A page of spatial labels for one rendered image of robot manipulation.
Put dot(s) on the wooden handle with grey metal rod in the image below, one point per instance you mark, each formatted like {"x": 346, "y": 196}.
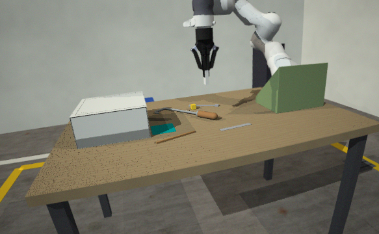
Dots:
{"x": 199, "y": 113}

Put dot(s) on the teal square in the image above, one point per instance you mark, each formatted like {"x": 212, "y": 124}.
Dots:
{"x": 160, "y": 129}

